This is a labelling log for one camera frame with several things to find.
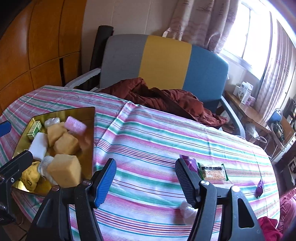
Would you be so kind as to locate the tall white box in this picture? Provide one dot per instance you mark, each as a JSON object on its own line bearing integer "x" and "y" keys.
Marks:
{"x": 245, "y": 92}

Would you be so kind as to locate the purple wrapper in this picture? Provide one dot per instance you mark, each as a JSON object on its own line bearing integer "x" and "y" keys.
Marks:
{"x": 192, "y": 163}

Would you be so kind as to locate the pink blanket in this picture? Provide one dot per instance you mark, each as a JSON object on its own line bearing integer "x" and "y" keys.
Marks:
{"x": 289, "y": 215}

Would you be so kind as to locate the yellow rolled sock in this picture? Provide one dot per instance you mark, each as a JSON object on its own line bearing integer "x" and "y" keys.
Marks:
{"x": 30, "y": 177}

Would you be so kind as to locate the white ball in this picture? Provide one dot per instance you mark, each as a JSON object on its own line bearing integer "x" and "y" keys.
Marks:
{"x": 52, "y": 122}

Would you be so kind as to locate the wooden wardrobe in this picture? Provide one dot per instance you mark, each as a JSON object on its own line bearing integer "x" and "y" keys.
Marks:
{"x": 41, "y": 34}

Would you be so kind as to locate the black rolled mat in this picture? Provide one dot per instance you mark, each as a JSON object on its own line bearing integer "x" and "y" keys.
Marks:
{"x": 100, "y": 46}

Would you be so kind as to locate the patterned beige curtain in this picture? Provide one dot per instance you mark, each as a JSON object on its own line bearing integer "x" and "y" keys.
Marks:
{"x": 201, "y": 23}

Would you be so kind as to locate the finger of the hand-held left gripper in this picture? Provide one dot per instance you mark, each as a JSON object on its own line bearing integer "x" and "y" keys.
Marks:
{"x": 4, "y": 128}
{"x": 18, "y": 162}

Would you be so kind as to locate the red clothing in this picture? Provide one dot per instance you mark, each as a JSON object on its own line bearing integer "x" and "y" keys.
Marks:
{"x": 269, "y": 229}

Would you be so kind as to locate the green edged snack packet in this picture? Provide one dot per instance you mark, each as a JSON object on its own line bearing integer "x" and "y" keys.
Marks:
{"x": 212, "y": 172}

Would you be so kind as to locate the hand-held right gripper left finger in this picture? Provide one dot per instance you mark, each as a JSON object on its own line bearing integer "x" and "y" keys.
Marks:
{"x": 104, "y": 183}

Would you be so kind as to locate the crumpled white plastic wrap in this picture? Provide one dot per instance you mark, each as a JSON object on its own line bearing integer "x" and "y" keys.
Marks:
{"x": 187, "y": 213}

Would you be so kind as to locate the pink sheer curtain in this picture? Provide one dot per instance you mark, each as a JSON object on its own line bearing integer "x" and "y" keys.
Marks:
{"x": 277, "y": 69}

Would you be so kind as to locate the small green box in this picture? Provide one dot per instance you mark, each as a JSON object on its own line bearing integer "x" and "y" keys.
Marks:
{"x": 34, "y": 129}

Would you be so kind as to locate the pink wrapper packet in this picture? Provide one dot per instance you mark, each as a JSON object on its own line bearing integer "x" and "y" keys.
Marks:
{"x": 75, "y": 125}

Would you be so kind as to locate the window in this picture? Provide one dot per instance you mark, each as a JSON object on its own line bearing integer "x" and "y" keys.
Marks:
{"x": 252, "y": 34}

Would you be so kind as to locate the gold metal tin tray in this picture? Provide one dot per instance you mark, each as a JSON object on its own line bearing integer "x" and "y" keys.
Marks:
{"x": 87, "y": 129}

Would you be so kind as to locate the dark red blanket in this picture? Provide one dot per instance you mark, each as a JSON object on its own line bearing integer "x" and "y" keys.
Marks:
{"x": 175, "y": 102}

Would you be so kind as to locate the wooden side desk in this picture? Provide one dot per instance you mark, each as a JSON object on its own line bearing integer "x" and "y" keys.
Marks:
{"x": 252, "y": 113}

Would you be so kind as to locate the small white box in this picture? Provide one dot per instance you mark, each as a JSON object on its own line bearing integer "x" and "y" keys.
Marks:
{"x": 237, "y": 90}

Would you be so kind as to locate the striped tablecloth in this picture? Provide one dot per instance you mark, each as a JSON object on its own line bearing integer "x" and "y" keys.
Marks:
{"x": 150, "y": 148}

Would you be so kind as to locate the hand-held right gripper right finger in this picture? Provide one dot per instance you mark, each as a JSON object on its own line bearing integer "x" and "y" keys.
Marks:
{"x": 187, "y": 183}

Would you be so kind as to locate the small purple packet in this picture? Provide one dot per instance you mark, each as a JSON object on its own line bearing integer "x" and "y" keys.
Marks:
{"x": 259, "y": 188}

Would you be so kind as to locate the grey yellow blue chair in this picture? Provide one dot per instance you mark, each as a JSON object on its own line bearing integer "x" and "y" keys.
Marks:
{"x": 166, "y": 58}

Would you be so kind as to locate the blue round object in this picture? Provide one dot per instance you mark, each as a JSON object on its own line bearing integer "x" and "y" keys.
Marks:
{"x": 275, "y": 115}

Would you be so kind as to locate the small pink container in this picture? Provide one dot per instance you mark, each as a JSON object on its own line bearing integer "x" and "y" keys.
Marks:
{"x": 251, "y": 100}

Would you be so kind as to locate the white soap bar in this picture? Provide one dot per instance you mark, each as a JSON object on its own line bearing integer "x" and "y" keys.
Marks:
{"x": 39, "y": 146}

